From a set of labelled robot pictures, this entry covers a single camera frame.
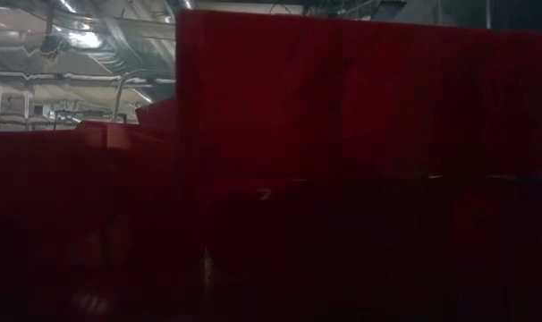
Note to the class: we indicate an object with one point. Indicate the clear plastic bin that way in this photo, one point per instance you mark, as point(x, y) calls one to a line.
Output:
point(96, 53)

